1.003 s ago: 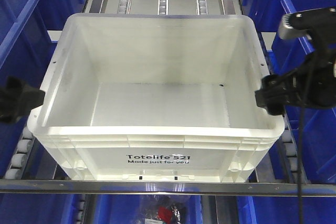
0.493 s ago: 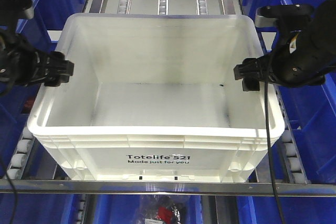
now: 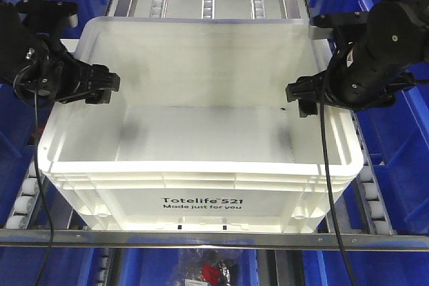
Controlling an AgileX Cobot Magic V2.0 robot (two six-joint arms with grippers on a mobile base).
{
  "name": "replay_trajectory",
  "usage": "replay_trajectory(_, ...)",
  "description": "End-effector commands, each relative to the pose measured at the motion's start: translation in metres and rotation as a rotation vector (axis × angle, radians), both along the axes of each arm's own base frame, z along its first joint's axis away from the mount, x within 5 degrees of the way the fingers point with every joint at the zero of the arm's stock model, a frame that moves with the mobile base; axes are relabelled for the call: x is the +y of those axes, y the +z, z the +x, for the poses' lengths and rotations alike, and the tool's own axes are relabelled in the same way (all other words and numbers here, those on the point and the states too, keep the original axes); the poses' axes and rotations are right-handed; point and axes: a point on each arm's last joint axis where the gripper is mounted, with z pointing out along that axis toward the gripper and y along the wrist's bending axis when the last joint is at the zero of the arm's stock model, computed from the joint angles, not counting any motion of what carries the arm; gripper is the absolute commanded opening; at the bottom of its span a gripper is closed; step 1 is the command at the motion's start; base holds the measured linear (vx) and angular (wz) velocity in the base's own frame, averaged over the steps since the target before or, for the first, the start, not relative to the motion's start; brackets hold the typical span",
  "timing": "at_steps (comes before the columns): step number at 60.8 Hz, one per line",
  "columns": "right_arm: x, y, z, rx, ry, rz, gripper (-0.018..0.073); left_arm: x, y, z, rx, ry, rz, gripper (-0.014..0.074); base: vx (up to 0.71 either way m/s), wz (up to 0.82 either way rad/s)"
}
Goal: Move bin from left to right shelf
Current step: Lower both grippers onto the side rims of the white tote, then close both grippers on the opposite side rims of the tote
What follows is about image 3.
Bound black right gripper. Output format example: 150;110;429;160
285;0;414;118

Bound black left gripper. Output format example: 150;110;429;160
1;1;120;104

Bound white plastic Totelife tote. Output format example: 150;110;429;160
38;17;362;233

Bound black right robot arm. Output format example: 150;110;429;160
286;0;428;118

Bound blue bin left shelf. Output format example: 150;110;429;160
1;0;34;226

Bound blue bin shelf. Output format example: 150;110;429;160
1;0;34;226
346;0;429;233

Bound blue bin right shelf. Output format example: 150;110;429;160
346;0;429;233

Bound blue bin below right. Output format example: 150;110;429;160
302;251;428;285

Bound blue bin below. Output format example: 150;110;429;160
119;248;259;285
1;247;104;285
302;251;428;285

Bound blue bin below centre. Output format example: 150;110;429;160
119;248;259;285

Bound blue bin below left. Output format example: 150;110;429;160
1;247;104;285

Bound bagged red black parts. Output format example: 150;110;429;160
172;248;243;285

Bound black right cable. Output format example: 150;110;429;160
318;48;359;286

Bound black cable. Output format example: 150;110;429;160
32;78;55;286
318;48;359;286

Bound black left cable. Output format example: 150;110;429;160
32;78;55;286

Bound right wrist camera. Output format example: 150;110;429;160
308;11;369;42

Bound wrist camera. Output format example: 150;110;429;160
308;11;369;42
15;0;78;30

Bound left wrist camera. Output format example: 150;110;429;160
15;0;78;30

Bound steel shelf front rail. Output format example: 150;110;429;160
1;229;428;252

